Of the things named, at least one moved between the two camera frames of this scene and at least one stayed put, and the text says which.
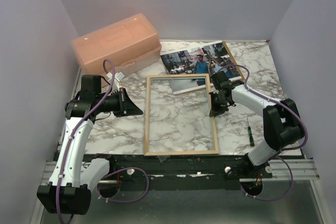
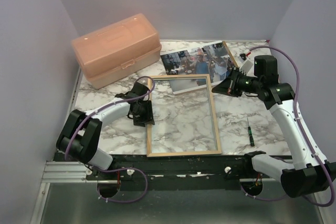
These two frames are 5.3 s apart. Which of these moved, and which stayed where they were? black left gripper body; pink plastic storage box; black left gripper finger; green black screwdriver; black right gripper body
Moved: black right gripper body; black left gripper finger; black left gripper body
Stayed: pink plastic storage box; green black screwdriver
